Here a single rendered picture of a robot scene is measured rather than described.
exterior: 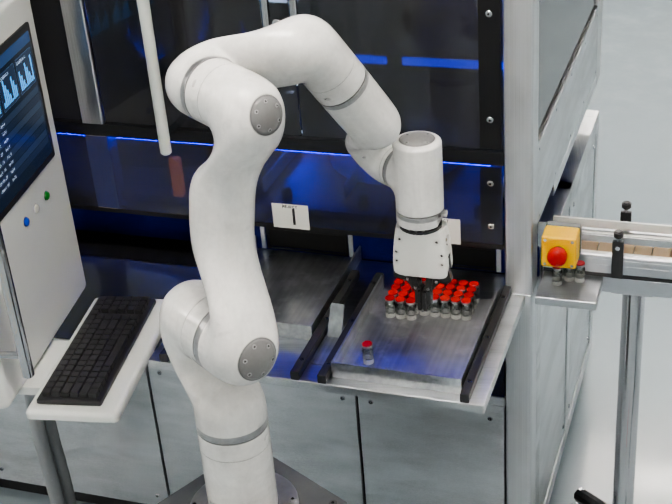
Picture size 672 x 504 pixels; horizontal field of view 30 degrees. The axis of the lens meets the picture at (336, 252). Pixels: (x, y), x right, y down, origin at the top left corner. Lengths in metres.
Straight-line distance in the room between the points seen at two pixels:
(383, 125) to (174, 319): 0.45
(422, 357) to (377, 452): 0.60
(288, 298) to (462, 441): 0.56
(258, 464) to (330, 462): 1.04
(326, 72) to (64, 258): 1.16
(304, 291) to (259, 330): 0.84
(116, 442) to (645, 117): 3.16
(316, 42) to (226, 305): 0.42
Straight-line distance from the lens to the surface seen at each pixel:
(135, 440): 3.34
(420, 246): 2.20
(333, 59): 1.91
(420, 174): 2.11
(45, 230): 2.81
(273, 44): 1.87
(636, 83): 6.09
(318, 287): 2.76
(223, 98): 1.78
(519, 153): 2.55
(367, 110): 1.98
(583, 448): 3.70
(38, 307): 2.78
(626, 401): 2.99
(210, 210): 1.87
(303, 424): 3.08
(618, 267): 2.74
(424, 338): 2.56
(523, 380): 2.83
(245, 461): 2.08
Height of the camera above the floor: 2.30
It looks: 29 degrees down
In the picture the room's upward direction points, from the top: 5 degrees counter-clockwise
